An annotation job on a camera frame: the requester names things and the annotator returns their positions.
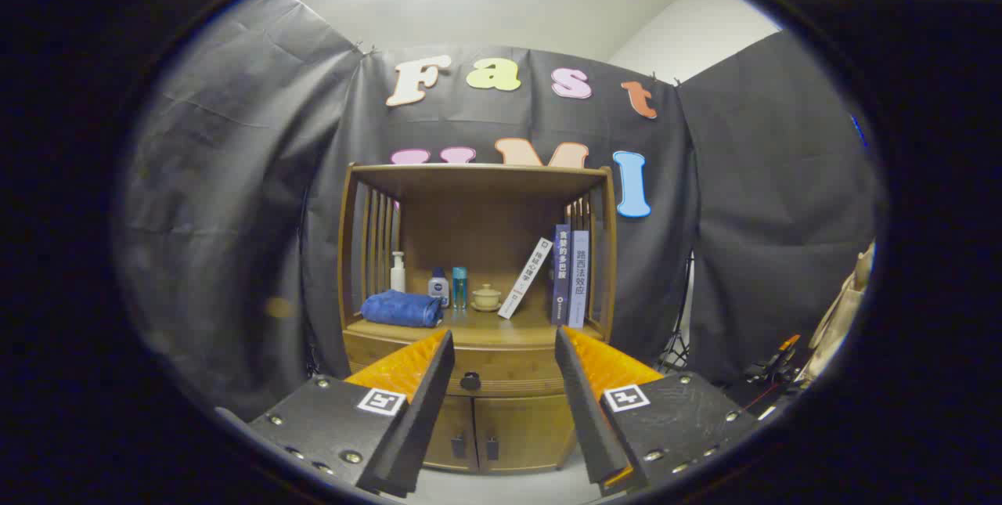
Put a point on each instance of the orange and black clamp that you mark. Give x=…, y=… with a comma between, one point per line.
x=775, y=368

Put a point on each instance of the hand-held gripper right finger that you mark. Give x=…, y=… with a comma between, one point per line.
x=587, y=411

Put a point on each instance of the wooden cabinet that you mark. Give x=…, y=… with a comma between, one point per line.
x=485, y=207

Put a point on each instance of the dark blue book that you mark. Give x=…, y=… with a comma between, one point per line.
x=561, y=278

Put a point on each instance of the pale purple book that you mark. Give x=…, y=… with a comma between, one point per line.
x=578, y=282

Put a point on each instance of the black drawer knob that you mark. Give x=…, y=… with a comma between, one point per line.
x=470, y=381

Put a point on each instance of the beige lidded teacup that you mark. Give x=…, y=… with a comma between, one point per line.
x=486, y=299

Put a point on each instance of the white pump bottle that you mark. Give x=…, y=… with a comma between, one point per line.
x=398, y=278

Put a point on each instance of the light stand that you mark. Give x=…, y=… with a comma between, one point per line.
x=677, y=352

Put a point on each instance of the wooden cabinet door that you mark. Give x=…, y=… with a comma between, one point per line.
x=524, y=427
x=454, y=419

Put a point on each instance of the white book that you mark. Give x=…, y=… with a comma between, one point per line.
x=526, y=278

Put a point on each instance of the wooden drawer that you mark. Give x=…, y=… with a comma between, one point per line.
x=509, y=368

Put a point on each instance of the beige bag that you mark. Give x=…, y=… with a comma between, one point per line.
x=841, y=317

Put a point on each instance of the wooden countertop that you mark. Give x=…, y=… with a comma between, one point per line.
x=477, y=329

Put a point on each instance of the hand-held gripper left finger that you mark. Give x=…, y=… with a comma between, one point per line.
x=427, y=419

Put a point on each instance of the blue folded towel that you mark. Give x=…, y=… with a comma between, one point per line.
x=399, y=309

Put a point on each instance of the clear blue bottle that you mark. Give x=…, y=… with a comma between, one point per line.
x=459, y=290

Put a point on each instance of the white bottle with blue cap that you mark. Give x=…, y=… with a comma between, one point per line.
x=438, y=287

